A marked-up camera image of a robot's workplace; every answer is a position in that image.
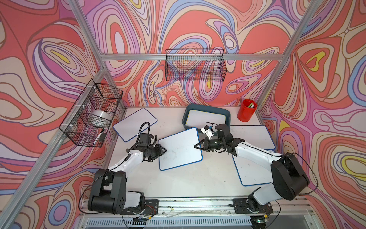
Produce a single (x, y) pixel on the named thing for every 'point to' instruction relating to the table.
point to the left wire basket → (89, 119)
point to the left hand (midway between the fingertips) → (165, 151)
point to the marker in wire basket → (94, 142)
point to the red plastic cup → (247, 109)
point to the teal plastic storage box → (207, 109)
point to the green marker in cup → (249, 106)
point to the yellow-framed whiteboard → (198, 119)
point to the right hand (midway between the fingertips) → (196, 150)
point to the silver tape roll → (101, 118)
